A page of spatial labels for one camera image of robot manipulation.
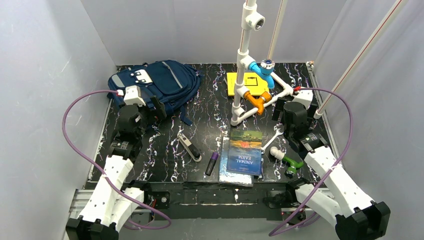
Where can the green white plastic tap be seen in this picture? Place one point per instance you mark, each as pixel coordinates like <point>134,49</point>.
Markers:
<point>293,165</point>

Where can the thin white rear pole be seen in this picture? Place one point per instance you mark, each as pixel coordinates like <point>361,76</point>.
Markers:
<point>277,28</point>

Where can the white PVC pipe frame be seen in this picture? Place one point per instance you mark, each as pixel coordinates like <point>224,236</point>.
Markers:
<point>251,20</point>

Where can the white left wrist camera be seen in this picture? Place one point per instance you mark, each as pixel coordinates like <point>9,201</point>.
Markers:
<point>133,95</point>

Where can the orange plastic tap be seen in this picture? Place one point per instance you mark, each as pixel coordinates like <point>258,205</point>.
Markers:
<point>259,102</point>

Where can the blue plastic tap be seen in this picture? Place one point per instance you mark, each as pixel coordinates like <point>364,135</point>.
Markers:
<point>264,71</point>

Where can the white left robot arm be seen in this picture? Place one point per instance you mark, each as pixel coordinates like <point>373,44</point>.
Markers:
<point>110,206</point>

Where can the silver wrench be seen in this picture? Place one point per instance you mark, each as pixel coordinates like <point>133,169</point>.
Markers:
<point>278,133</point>

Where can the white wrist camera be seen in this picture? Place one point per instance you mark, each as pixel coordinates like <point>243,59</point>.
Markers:
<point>133,95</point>
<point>305,97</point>

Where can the purple black marker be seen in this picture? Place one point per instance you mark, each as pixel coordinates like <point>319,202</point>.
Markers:
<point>211,164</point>

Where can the navy blue student backpack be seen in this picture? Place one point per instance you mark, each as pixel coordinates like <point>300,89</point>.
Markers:
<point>172,82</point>

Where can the blue book underneath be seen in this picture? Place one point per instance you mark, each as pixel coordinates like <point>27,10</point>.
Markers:
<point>231,178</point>

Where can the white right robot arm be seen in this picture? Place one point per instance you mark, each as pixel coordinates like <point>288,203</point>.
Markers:
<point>353,213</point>

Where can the Animal Farm book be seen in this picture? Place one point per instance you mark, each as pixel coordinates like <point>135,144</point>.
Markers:
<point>245,152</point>

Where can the white pole with red stripe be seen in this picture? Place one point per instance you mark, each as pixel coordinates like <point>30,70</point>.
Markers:
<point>390,16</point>

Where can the yellow notebook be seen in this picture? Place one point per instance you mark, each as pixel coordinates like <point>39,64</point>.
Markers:
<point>252,81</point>

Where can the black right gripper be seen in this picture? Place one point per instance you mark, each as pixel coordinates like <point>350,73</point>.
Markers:
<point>279,108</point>

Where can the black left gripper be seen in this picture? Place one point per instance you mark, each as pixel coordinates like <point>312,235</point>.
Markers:
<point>154,107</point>

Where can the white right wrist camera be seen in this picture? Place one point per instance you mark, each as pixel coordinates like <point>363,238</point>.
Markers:
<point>305,97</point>

